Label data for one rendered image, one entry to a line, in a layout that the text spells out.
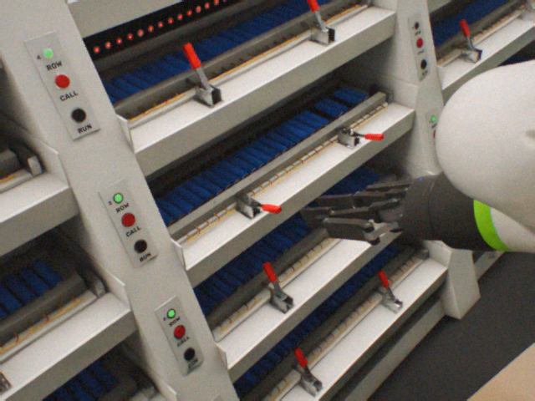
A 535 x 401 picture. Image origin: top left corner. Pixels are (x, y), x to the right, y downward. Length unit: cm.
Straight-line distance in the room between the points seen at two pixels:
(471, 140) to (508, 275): 118
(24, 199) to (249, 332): 45
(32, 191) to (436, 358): 96
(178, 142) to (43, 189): 19
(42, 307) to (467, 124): 61
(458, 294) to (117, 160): 93
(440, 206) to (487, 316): 89
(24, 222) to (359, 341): 73
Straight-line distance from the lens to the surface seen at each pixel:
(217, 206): 93
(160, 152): 82
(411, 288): 133
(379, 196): 75
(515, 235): 59
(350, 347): 122
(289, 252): 110
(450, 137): 46
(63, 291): 85
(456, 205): 61
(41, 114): 74
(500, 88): 45
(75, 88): 76
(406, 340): 140
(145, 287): 83
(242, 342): 100
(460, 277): 145
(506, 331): 144
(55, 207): 76
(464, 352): 140
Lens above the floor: 93
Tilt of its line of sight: 24 degrees down
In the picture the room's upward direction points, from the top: 19 degrees counter-clockwise
